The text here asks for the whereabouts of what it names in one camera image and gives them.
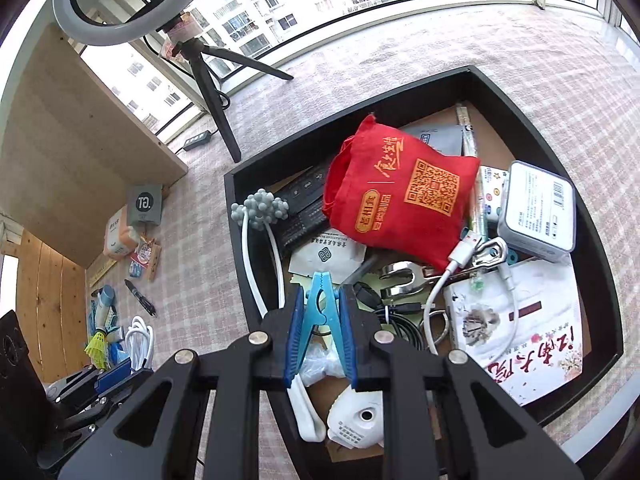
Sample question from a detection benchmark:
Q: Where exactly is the white star-print tissue pack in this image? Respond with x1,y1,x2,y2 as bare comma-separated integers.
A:
480,165,511,226

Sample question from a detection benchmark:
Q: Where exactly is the white blue tube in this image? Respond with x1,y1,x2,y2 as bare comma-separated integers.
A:
95,285,117,331

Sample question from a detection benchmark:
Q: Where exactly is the white sachet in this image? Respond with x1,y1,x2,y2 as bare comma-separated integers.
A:
289,230,368,286

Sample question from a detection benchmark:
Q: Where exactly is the white plastic box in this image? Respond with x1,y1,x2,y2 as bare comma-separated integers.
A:
496,160,577,263

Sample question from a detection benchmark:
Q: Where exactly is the yellow ruler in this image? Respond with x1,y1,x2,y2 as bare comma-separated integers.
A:
87,254,126,288

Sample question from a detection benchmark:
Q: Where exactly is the black inline cable controller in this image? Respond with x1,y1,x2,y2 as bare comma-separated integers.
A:
182,130,212,152

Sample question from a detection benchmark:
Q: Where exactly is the white charging cable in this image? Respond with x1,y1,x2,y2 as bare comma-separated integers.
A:
422,232,518,361

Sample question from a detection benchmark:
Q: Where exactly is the black cable with plug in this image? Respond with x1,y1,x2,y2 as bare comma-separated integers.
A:
352,282,436,356

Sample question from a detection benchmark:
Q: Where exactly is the large silver metal clamp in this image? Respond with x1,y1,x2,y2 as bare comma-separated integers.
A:
377,260,451,301

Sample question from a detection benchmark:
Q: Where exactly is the white ring light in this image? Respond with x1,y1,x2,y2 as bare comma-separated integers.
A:
52,0,223,50

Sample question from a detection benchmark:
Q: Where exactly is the clear slender plastic tube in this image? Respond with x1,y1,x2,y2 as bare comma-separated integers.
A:
467,157,488,293

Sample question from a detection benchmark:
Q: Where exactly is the black tray container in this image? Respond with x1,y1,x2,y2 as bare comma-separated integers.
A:
223,65,626,480

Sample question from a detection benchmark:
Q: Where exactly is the black box GL logo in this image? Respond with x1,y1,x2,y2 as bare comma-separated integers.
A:
125,183,165,227

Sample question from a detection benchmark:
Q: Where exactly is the yellow shuttlecock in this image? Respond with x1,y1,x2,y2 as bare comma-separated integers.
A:
84,327,110,367

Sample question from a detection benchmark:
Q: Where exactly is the small silver metal clip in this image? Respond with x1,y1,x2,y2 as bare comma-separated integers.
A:
467,237,508,271

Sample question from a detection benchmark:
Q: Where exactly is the coiled white cable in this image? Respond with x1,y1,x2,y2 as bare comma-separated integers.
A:
124,316,155,371

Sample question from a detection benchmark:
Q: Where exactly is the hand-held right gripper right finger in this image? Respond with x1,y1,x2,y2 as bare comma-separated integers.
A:
337,284,583,480

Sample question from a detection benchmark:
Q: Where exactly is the orange tissue pack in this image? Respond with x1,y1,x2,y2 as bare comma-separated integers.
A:
102,215,141,261

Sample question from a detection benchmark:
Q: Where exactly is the crumpled white plastic wrap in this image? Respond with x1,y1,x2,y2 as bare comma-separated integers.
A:
300,340,346,386

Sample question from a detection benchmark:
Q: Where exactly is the red cloth bag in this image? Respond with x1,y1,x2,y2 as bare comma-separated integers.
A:
322,114,482,272

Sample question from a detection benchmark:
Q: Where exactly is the red white snack packet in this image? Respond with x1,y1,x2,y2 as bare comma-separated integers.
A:
129,237,158,266

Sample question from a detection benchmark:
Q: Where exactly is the grey bobble massager white handle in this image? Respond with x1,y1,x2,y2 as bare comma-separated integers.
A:
231,189,331,443

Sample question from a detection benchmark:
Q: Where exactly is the beige chopsticks pair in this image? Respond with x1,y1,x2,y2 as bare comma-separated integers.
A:
455,102,477,158

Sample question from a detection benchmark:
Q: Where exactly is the metal key ring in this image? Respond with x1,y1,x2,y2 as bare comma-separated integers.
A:
422,310,453,356

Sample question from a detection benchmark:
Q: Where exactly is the black pen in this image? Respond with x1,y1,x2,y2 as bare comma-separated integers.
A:
124,279,157,317

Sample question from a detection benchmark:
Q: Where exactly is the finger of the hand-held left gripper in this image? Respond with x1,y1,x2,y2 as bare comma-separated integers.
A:
45,359,153,406
47,394,119,442

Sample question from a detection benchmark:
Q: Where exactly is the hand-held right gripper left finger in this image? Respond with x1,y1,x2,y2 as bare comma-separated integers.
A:
57,285,308,480

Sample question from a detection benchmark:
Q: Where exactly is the wooden board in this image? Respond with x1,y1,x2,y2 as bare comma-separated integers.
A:
0,22,190,268

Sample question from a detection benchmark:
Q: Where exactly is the white round device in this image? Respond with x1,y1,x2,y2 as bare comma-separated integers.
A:
327,387,388,453

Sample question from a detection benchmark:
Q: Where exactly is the white book with red calligraphy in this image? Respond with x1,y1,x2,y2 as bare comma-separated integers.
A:
442,257,585,407

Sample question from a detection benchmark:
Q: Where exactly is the black packet bundle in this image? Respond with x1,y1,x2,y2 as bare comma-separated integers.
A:
272,162,333,256

